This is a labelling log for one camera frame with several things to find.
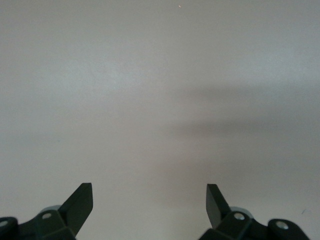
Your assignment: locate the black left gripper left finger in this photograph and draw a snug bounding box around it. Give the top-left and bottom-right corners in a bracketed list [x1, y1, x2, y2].
[0, 182, 94, 240]

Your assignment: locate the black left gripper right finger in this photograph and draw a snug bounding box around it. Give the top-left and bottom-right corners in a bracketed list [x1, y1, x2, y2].
[198, 183, 311, 240]

